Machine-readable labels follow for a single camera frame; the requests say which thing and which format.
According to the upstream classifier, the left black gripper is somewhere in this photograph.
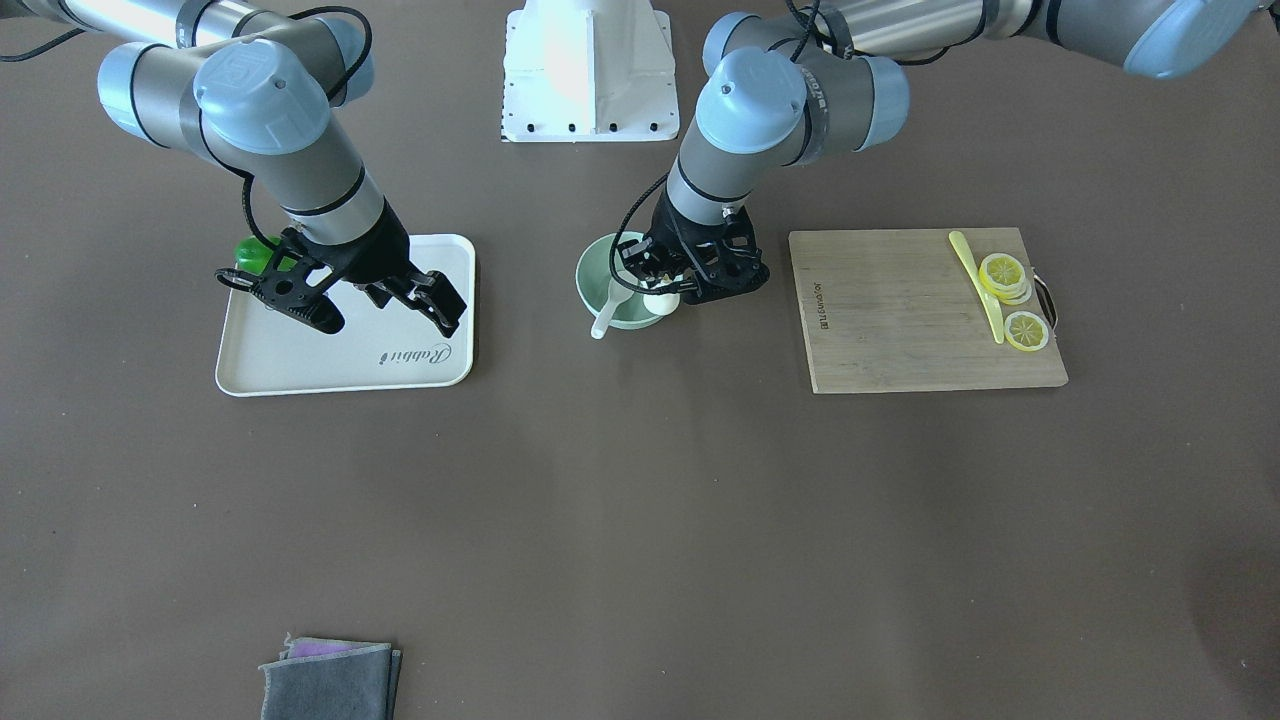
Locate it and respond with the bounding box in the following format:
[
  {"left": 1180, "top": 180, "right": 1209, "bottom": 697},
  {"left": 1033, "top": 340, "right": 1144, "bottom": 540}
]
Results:
[{"left": 614, "top": 192, "right": 771, "bottom": 304}]

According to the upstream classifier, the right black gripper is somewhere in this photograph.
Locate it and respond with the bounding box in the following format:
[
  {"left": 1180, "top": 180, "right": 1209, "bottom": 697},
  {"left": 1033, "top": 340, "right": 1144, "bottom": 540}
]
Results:
[{"left": 215, "top": 205, "right": 467, "bottom": 338}]

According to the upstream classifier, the white ceramic spoon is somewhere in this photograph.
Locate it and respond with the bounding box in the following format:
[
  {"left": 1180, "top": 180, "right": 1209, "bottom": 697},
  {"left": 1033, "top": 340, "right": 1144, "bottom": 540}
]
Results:
[{"left": 590, "top": 279, "right": 634, "bottom": 340}]

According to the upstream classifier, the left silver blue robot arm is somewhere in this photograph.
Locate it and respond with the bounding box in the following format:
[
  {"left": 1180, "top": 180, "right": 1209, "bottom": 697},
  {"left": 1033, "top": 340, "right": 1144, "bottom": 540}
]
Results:
[{"left": 609, "top": 1, "right": 1261, "bottom": 305}]

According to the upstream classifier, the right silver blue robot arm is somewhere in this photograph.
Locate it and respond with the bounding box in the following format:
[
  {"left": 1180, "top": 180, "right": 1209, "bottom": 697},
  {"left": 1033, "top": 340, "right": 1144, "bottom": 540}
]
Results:
[{"left": 3, "top": 1, "right": 467, "bottom": 337}]

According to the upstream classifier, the mint green bowl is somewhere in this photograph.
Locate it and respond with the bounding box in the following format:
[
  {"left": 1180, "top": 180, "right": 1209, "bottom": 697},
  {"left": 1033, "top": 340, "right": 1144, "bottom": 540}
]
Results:
[{"left": 575, "top": 233, "right": 666, "bottom": 331}]

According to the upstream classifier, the cream rabbit tray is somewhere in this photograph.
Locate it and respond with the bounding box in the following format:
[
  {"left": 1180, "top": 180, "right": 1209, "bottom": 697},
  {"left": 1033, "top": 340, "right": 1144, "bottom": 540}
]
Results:
[{"left": 215, "top": 234, "right": 477, "bottom": 396}]

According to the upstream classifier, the green lime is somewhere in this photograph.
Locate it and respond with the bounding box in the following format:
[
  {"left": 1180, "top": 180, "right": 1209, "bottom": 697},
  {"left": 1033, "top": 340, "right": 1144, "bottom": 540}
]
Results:
[{"left": 236, "top": 236, "right": 282, "bottom": 275}]

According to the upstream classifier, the wooden cutting board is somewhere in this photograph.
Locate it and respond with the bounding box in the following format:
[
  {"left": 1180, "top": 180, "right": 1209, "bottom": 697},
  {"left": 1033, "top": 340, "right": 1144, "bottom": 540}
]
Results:
[{"left": 788, "top": 229, "right": 1068, "bottom": 395}]

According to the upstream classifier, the yellow plastic knife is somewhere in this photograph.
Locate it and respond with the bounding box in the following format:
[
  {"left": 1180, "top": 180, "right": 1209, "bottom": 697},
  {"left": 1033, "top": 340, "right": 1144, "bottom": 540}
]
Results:
[{"left": 948, "top": 231, "right": 1005, "bottom": 345}]

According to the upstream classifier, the lemon slice stack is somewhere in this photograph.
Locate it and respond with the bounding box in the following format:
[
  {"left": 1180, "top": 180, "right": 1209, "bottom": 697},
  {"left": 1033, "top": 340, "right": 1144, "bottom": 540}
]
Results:
[{"left": 978, "top": 252, "right": 1033, "bottom": 306}]

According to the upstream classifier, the lemon slice front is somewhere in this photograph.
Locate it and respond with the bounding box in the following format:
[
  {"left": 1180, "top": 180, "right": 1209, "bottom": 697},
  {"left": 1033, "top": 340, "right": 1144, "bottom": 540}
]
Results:
[{"left": 1004, "top": 311, "right": 1052, "bottom": 352}]

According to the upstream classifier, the grey folded cloth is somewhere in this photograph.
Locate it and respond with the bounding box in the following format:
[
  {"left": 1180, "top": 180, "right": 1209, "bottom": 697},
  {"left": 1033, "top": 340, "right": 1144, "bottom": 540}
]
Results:
[{"left": 260, "top": 635, "right": 402, "bottom": 719}]

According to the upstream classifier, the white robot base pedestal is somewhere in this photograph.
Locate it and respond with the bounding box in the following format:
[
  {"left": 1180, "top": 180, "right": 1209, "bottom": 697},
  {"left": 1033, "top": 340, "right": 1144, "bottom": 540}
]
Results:
[{"left": 500, "top": 1, "right": 681, "bottom": 143}]

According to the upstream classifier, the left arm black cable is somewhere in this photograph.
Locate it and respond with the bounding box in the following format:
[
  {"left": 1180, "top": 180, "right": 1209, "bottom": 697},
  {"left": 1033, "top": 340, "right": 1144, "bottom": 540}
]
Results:
[{"left": 611, "top": 0, "right": 851, "bottom": 331}]

